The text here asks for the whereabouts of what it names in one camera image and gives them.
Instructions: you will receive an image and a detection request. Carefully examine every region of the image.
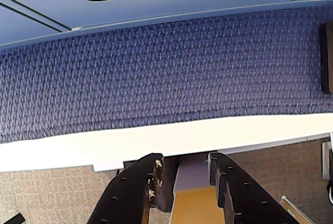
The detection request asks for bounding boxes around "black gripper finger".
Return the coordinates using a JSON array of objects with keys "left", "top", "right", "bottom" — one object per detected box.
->
[
  {"left": 87, "top": 153, "right": 174, "bottom": 224},
  {"left": 209, "top": 152, "right": 300, "bottom": 224}
]

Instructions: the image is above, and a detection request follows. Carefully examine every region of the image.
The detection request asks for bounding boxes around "yellow flat panel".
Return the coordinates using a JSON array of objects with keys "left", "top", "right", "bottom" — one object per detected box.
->
[{"left": 170, "top": 187, "right": 226, "bottom": 224}]

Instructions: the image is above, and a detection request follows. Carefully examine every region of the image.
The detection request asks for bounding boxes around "silver metal bar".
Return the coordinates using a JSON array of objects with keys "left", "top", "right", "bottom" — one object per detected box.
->
[{"left": 280, "top": 194, "right": 315, "bottom": 224}]

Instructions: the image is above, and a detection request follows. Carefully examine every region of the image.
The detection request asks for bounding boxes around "small black flat object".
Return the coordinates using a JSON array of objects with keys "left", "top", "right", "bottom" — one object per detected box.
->
[{"left": 7, "top": 213, "right": 25, "bottom": 224}]

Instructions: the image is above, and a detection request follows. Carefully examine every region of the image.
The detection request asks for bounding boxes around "black rectangular object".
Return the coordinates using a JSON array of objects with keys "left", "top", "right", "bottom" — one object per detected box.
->
[{"left": 319, "top": 22, "right": 333, "bottom": 94}]

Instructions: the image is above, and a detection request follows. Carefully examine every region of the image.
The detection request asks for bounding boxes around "blue toy kitchen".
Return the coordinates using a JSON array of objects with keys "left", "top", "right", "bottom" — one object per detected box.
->
[{"left": 0, "top": 0, "right": 333, "bottom": 50}]

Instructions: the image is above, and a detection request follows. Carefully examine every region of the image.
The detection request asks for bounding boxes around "white plastic bracket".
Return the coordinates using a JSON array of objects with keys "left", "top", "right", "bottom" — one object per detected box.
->
[{"left": 321, "top": 140, "right": 333, "bottom": 180}]

